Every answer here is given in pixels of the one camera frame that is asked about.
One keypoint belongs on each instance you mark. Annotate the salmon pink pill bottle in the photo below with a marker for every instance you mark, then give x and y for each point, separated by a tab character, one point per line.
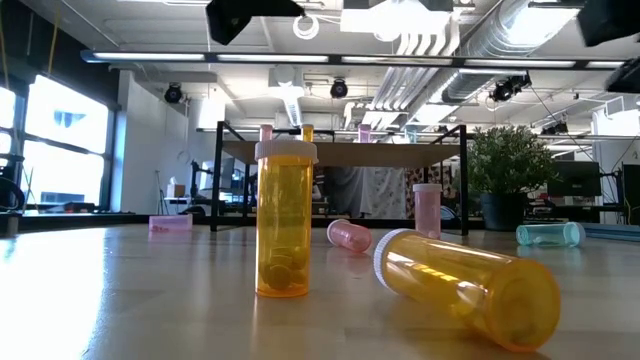
265	133
427	210
350	236

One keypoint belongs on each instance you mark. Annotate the orange pill bottle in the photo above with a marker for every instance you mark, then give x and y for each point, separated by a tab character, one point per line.
285	220
475	285
307	133

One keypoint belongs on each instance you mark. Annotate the purple pill bottle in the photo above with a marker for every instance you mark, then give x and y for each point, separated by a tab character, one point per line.
364	133
170	223

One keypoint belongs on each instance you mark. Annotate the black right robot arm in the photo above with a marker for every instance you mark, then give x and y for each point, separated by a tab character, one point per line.
610	20

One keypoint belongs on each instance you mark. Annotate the LED light bar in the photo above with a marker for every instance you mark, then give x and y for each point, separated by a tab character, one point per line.
150	56

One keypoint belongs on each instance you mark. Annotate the black computer monitor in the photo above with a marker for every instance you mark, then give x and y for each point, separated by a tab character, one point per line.
632	195
575	178

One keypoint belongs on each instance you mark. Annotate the black track spotlight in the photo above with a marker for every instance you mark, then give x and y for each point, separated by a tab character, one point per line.
510	87

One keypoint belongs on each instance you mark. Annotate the potted green plant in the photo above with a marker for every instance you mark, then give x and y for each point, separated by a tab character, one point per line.
505	165

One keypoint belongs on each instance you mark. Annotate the small cardboard box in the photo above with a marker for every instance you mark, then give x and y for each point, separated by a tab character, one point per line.
176	190

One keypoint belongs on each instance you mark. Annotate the white hanging cloth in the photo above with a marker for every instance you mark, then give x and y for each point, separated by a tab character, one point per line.
385	192

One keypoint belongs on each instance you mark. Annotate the large bright window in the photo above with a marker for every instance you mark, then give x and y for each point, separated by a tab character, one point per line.
65	175

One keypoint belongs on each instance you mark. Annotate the black ceiling camera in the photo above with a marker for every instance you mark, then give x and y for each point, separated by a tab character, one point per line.
339	88
173	93

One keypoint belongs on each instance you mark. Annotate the silver ventilation duct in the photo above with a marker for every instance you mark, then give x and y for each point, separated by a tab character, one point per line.
500	45

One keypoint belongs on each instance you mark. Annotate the wooden shelf black metal frame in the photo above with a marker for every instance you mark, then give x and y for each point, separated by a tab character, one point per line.
340	154

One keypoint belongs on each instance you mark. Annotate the black aluminium rig frame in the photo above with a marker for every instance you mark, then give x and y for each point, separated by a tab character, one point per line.
100	221

